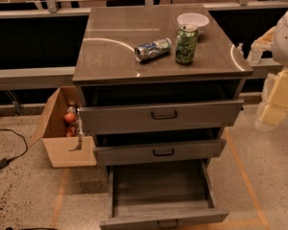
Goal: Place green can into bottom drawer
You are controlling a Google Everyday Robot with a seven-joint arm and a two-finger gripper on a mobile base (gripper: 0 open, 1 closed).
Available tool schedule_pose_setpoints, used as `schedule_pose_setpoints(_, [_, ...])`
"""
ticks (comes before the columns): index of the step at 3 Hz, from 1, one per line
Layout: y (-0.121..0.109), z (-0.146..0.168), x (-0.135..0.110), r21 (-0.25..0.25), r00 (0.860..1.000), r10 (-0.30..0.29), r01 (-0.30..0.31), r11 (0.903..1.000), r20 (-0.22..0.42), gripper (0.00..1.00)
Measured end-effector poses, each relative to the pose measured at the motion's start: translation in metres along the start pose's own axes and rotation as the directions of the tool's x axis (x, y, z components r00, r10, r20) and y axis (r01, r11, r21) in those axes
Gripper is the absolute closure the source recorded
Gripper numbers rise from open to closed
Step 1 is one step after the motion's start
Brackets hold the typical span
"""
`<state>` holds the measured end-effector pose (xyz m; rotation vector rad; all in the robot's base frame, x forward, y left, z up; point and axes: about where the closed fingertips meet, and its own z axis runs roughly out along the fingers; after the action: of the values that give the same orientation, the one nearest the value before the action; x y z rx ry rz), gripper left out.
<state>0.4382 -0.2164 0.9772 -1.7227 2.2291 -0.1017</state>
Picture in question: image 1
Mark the grey drawer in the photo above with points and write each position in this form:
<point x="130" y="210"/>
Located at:
<point x="159" y="117"/>
<point x="161" y="152"/>
<point x="160" y="196"/>

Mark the grey top drawer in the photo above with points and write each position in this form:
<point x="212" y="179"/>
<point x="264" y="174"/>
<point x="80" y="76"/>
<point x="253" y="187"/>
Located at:
<point x="159" y="117"/>

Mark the orange round fruit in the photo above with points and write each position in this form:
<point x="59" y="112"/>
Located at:
<point x="69" y="117"/>

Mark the open cardboard box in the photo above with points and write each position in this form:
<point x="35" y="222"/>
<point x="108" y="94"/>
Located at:
<point x="51" y="130"/>

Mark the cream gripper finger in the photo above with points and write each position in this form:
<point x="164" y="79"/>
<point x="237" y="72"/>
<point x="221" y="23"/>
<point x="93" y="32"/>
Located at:
<point x="265" y="42"/>
<point x="273" y="108"/>

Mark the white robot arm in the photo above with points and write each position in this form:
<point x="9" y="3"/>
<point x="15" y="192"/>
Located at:
<point x="280" y="42"/>

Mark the green soda can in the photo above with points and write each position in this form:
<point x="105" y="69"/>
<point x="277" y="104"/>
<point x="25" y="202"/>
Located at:
<point x="187" y="40"/>

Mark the grey metal rail bench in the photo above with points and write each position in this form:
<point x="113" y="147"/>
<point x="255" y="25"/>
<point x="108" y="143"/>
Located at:
<point x="36" y="78"/>

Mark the grey three-drawer cabinet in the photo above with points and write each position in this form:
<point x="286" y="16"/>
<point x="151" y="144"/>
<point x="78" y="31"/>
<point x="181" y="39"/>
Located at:
<point x="108" y="74"/>

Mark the silver blue can lying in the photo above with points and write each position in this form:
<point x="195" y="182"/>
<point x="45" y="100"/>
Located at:
<point x="153" y="49"/>

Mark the grey bottom drawer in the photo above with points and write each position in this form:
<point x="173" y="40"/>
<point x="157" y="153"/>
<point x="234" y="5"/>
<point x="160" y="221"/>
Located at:
<point x="160" y="196"/>

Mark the white ceramic bowl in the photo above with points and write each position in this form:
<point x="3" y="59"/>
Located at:
<point x="191" y="18"/>

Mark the clear sanitizer pump bottle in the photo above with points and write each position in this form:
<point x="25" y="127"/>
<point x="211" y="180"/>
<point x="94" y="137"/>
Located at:
<point x="254" y="56"/>

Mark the red item in box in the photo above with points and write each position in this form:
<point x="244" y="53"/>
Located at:
<point x="70" y="131"/>

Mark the grey middle drawer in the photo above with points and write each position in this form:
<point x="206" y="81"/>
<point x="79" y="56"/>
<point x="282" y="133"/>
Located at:
<point x="161" y="152"/>

